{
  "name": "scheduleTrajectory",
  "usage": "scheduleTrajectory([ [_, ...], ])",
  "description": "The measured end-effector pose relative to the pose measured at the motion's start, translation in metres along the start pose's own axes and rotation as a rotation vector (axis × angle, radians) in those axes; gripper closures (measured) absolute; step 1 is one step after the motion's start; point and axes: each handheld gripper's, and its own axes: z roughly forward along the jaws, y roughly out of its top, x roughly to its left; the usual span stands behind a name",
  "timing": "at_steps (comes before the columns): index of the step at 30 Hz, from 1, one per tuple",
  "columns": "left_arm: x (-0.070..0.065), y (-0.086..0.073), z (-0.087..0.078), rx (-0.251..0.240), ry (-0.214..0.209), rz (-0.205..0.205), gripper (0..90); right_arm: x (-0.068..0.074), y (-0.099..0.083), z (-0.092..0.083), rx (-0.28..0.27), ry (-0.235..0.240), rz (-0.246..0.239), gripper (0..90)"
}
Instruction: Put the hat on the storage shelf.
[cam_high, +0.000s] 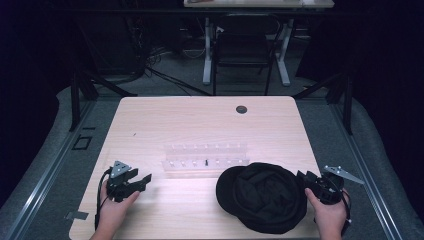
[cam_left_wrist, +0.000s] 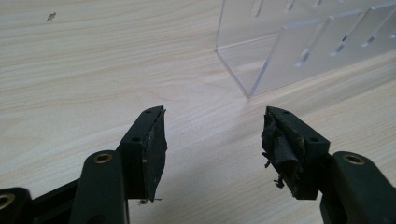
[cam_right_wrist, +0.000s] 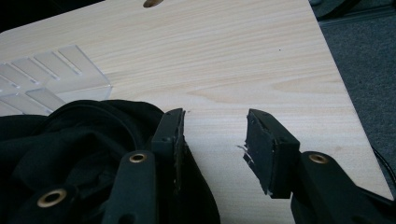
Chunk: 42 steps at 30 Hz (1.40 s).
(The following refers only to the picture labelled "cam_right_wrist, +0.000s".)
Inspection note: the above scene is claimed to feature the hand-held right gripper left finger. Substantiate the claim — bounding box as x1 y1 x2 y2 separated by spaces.
150 107 190 195

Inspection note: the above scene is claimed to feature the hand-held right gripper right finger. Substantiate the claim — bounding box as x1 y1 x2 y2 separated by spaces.
243 108 302 200

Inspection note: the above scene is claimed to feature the black cloth garment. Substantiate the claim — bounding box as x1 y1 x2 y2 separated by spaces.
0 99 221 224

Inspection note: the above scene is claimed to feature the clear acrylic slotted rack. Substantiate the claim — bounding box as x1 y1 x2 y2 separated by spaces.
0 44 113 118

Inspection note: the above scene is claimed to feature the black cable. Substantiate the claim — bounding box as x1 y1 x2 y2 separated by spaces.
372 147 396 190

